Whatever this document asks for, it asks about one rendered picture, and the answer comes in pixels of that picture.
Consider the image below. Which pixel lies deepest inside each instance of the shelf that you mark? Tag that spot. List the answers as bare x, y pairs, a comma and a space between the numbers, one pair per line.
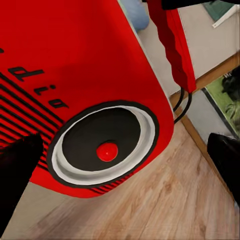
221, 10

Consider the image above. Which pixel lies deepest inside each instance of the radio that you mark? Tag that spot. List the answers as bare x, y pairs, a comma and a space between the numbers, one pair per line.
76, 72

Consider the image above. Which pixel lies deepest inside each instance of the sofa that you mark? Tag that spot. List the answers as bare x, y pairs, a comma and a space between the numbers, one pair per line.
136, 13

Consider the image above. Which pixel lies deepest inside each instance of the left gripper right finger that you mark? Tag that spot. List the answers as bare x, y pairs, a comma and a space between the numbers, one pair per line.
225, 153

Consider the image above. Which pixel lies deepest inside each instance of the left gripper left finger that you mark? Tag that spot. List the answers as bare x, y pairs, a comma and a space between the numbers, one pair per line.
17, 163

